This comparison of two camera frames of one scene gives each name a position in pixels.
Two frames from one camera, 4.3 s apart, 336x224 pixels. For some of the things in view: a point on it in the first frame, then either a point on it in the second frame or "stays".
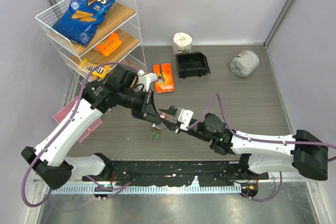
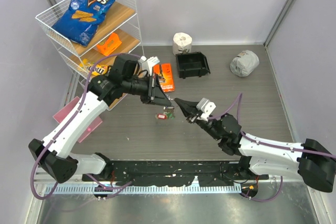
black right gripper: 172,126 to 189,109
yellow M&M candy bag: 100,72 stays
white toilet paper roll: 182,43 stays
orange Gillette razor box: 164,74 stays
